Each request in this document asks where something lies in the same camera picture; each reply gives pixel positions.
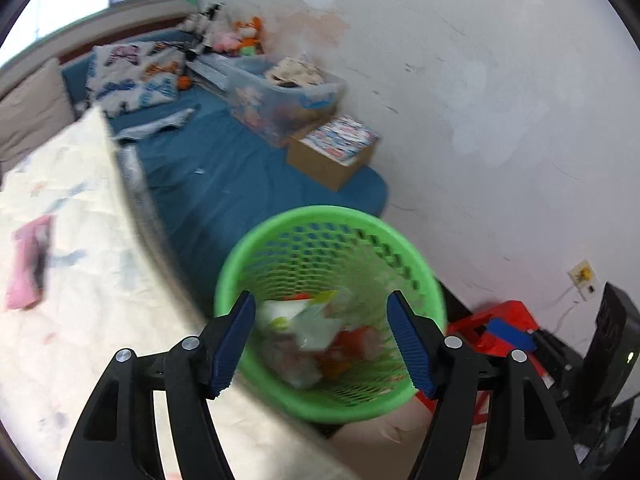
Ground clear plastic bag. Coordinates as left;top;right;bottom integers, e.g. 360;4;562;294
260;337;323;390

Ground cardboard box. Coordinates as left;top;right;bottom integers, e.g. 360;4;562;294
286;115;381;192

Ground cream printed blanket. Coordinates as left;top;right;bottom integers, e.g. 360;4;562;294
0;107;361;480

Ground pink plastic wrapper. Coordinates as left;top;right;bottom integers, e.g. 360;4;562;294
5;215;55;311

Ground printed packets in box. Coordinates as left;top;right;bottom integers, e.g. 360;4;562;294
305;115;380;165

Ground patterned cloth in bin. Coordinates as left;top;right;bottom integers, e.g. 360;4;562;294
265;57;326;88

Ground black white plush toy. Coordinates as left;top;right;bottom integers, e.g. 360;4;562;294
182;4;226;53

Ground green mesh plastic basket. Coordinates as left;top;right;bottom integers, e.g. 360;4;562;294
214;205;447;423

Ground beige pillow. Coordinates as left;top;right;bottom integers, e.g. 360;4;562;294
0;57;76;161

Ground white keyboard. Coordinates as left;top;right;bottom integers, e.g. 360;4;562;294
190;55;236;92

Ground wrappers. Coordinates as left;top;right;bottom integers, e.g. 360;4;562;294
257;290;347;352

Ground clear plastic storage bin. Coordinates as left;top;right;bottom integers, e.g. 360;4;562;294
225;52;347;148

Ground orange plush toy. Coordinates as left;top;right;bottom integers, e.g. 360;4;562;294
235;16;265;57

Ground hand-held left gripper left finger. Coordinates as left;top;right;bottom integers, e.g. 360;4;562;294
56;290;257;480

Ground blue bed sheet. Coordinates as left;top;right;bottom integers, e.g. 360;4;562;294
60;30;390;311

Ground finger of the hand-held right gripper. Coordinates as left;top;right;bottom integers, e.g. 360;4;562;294
486;317;583;401

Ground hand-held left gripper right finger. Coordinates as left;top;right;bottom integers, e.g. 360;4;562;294
386;290;583;480

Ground white cloth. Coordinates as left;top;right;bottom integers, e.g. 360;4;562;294
115;105;201;141

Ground red plastic stool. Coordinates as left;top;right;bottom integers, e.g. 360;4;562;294
446;300;543;426

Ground red paper noodle cup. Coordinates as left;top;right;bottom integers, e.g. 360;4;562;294
317;327;381;378

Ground black electronic box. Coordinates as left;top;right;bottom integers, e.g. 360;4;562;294
575;282;640;461

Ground large butterfly print pillow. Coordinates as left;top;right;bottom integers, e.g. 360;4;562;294
85;42;188;116

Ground wall socket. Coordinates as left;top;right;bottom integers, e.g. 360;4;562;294
567;260;598;301

